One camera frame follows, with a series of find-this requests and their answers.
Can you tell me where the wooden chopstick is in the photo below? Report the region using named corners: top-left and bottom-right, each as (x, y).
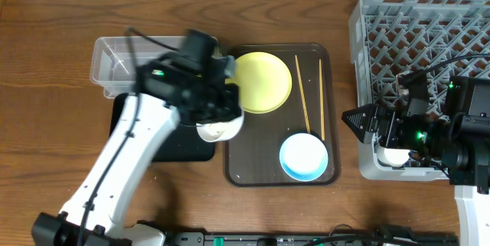
top-left (318, 59), bottom-right (325, 142)
top-left (294, 54), bottom-right (311, 133)

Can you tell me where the white bowl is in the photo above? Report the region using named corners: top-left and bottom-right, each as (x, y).
top-left (197, 113), bottom-right (244, 143)

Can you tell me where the yellow plate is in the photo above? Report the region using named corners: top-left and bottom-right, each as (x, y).
top-left (225, 51), bottom-right (292, 113)

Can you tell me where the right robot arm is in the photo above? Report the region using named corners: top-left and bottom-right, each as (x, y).
top-left (341, 76), bottom-right (489, 245)

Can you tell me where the right wooden chopstick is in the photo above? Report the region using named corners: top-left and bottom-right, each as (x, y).
top-left (318, 59), bottom-right (325, 142)

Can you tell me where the light blue bowl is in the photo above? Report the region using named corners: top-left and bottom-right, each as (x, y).
top-left (279, 133), bottom-right (328, 182)

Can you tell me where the left wooden chopstick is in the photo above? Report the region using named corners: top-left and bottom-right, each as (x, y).
top-left (294, 54), bottom-right (311, 133)

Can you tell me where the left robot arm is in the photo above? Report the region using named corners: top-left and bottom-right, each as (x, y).
top-left (31, 28), bottom-right (242, 245)

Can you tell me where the grey dishwasher rack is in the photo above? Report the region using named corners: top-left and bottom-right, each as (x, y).
top-left (349, 0), bottom-right (489, 181)

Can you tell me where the white cup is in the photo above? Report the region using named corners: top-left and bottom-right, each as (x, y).
top-left (375, 145), bottom-right (410, 168)

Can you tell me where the black plastic tray bin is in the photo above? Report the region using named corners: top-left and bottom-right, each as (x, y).
top-left (100, 93), bottom-right (214, 165)

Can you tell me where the clear plastic bin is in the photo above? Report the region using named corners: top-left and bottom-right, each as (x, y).
top-left (91, 36), bottom-right (185, 98)

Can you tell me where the dark brown serving tray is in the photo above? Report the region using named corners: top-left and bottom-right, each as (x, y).
top-left (224, 43), bottom-right (341, 187)

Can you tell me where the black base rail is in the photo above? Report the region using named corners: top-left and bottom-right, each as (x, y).
top-left (163, 232), bottom-right (459, 246)

